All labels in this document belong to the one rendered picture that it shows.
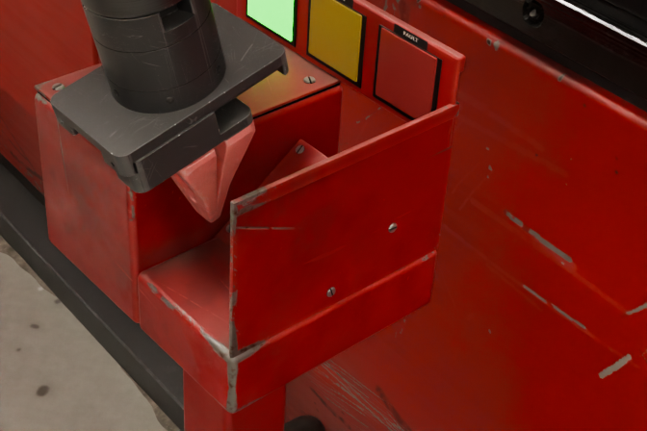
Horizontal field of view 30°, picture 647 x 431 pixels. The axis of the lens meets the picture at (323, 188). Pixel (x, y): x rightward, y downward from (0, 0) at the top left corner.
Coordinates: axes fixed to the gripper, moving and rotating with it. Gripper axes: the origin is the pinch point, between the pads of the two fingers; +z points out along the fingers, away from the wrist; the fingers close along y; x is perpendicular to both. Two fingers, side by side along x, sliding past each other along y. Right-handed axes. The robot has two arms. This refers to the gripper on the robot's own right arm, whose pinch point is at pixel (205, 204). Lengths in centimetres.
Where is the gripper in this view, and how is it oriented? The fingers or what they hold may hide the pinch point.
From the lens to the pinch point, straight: 65.4
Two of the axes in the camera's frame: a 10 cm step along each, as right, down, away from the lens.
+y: 7.5, -5.4, 3.9
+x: -6.5, -4.7, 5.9
